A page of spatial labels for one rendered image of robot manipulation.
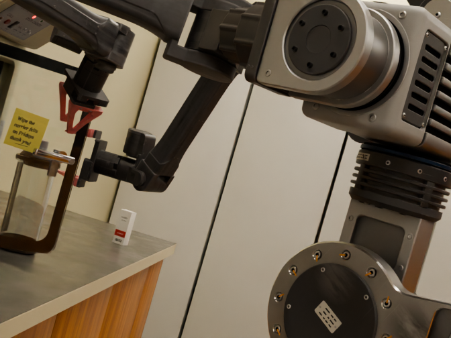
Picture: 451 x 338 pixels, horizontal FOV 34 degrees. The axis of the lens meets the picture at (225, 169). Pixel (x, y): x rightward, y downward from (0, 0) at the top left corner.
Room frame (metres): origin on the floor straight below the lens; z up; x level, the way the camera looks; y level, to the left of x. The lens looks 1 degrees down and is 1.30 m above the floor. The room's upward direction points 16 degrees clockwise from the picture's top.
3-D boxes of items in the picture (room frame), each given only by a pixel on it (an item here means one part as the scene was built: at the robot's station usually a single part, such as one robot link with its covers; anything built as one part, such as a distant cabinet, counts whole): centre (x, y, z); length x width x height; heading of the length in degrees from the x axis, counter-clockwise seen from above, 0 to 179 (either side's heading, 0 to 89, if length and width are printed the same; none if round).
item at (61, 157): (1.53, 0.35, 1.20); 0.10 x 0.05 x 0.03; 129
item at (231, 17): (0.93, 0.00, 1.45); 0.09 x 0.08 x 0.12; 141
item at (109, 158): (1.78, 0.28, 1.20); 0.07 x 0.07 x 0.10; 83
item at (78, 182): (1.79, 0.35, 1.17); 0.09 x 0.07 x 0.07; 83
